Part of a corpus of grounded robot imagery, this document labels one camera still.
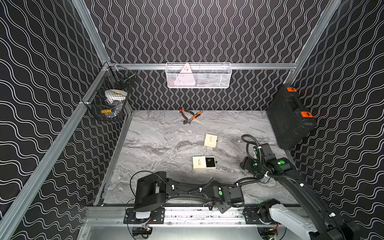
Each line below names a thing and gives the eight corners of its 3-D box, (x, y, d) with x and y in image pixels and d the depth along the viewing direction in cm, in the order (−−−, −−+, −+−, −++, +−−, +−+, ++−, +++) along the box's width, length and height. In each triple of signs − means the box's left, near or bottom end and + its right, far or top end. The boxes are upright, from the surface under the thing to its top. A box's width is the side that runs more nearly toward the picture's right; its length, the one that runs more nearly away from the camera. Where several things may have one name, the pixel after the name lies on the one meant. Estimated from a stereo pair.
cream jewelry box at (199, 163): (192, 170, 92) (192, 168, 89) (192, 158, 97) (192, 155, 94) (206, 170, 92) (206, 168, 89) (205, 158, 97) (205, 155, 94)
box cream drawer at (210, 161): (205, 170, 92) (206, 167, 89) (205, 158, 97) (205, 155, 94) (215, 170, 92) (216, 167, 89) (214, 158, 97) (214, 155, 94)
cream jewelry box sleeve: (204, 146, 103) (204, 143, 100) (205, 136, 108) (205, 133, 105) (216, 147, 102) (216, 144, 99) (216, 138, 107) (217, 135, 104)
